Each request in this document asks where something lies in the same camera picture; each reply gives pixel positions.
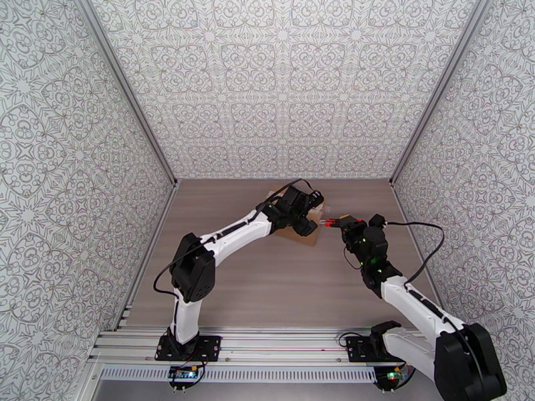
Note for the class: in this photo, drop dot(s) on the brown cardboard express box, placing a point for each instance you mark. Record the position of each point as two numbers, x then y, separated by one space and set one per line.
307 241

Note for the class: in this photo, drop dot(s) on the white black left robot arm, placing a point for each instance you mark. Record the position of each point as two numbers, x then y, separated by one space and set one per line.
234 235

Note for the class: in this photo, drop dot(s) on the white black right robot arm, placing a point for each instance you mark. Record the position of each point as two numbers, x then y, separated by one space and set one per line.
414 306

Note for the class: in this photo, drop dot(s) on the aluminium table edge strip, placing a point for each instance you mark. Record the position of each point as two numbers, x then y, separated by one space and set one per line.
165 212
403 212

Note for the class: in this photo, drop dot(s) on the perforated metal vent strip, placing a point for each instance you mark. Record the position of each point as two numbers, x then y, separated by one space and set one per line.
271 374

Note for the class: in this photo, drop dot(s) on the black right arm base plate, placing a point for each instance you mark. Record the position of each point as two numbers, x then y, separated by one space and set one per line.
357 349

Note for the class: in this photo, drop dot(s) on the aluminium mounting rail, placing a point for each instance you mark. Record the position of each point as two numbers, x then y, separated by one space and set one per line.
284 343

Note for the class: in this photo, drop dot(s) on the aluminium corner post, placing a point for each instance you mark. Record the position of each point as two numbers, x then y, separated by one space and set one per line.
439 88
127 88

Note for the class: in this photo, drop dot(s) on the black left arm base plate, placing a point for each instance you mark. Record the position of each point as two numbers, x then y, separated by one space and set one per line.
209 347

